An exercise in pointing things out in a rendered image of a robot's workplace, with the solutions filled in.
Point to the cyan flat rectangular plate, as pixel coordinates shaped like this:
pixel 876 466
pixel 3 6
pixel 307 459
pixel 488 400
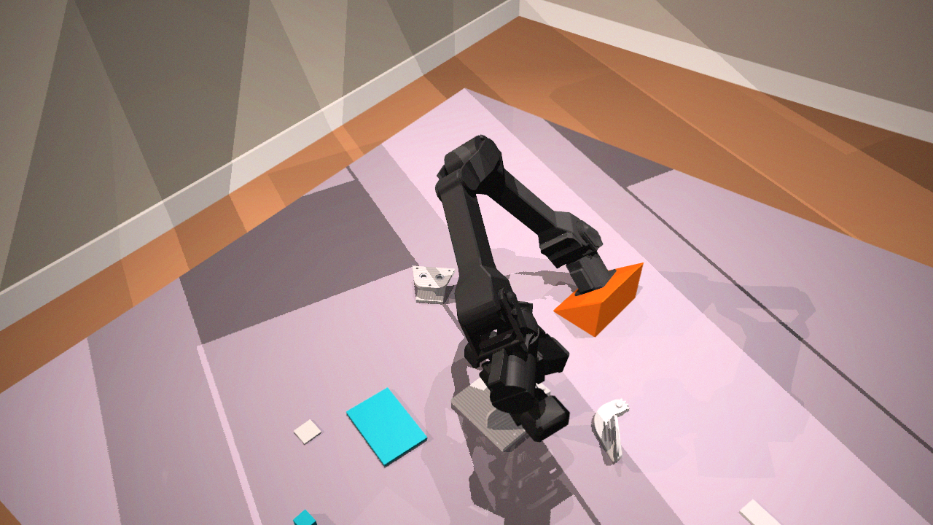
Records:
pixel 386 426

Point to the small teal cube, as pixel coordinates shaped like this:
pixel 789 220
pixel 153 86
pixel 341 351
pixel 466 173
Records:
pixel 304 519

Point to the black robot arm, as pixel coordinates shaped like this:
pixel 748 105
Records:
pixel 484 298

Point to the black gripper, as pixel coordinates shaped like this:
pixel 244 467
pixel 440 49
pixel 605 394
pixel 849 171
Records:
pixel 545 418

